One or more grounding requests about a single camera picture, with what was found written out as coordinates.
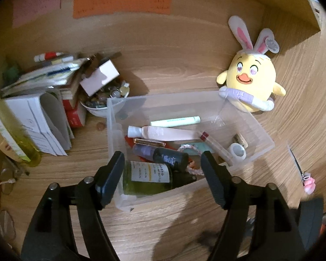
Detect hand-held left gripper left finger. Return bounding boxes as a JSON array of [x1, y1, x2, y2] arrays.
[[20, 151, 125, 261]]

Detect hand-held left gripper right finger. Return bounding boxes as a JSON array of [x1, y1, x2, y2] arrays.
[[200, 150, 307, 261]]

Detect pink bead bracelet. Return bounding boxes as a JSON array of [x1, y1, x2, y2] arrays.
[[185, 160, 205, 177]]

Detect green glass bottle white label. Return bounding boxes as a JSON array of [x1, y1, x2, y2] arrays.
[[122, 161, 197, 196]]

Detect clear tube red cap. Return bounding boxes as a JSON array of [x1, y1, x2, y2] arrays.
[[198, 130, 235, 166]]

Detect teal squeeze tube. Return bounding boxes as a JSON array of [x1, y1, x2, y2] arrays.
[[179, 142, 215, 155]]

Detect white tape roll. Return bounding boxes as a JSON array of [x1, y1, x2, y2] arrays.
[[228, 143, 247, 161]]

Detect red tea packet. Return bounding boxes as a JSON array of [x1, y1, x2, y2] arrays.
[[124, 135, 138, 153]]

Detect small tan cork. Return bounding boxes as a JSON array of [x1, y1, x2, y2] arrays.
[[233, 133, 248, 148]]

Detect black and purple bottle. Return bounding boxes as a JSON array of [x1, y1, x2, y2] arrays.
[[132, 144, 190, 171]]

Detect gold lipstick case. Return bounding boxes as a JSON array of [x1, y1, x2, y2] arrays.
[[133, 138, 166, 147]]

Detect white cosmetic tube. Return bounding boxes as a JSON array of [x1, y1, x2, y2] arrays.
[[127, 125, 199, 142]]

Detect mint green slim tube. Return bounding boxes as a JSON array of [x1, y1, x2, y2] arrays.
[[150, 116, 201, 127]]

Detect clear plastic storage bin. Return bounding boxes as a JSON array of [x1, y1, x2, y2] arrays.
[[106, 90, 275, 213]]

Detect white bowl of stones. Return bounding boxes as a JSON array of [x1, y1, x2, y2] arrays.
[[80, 79, 131, 118]]

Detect stack of red books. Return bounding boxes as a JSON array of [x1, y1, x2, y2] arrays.
[[58, 71, 87, 128]]

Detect white folded paper sheets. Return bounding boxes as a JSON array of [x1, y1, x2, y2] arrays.
[[4, 92, 72, 157]]

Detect white cardboard box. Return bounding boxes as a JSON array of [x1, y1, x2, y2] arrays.
[[80, 59, 120, 96]]

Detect eyeglasses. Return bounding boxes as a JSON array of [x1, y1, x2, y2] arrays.
[[0, 160, 30, 195]]

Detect yellow chick plush toy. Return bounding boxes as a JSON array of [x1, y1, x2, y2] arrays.
[[216, 15, 286, 112]]

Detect yellow-green spray bottle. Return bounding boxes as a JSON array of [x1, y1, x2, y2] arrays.
[[0, 84, 41, 167]]

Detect beige box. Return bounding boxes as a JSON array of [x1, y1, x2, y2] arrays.
[[0, 129, 25, 162]]

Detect stack of papers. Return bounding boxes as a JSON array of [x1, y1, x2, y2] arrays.
[[0, 56, 91, 98]]

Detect red and white marker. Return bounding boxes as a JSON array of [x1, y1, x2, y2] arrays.
[[34, 52, 64, 62]]

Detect orange paper note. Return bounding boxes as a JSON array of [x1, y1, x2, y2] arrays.
[[73, 0, 172, 19]]

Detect pink paper note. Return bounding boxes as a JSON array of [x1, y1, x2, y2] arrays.
[[12, 0, 62, 28]]

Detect metal tool pink paw handle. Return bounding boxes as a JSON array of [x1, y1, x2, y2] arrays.
[[286, 141, 315, 195]]

